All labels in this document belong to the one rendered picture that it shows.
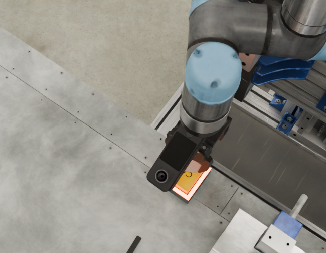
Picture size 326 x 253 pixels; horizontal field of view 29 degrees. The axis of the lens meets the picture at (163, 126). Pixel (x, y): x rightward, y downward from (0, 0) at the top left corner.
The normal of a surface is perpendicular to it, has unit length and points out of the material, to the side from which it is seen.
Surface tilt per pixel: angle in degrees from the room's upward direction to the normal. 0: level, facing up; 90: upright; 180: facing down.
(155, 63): 0
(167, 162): 29
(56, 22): 0
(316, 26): 90
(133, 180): 0
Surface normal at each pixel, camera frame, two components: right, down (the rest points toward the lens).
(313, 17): -0.15, 0.90
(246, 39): -0.04, 0.58
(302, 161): 0.06, -0.41
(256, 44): -0.06, 0.75
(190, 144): -0.26, -0.04
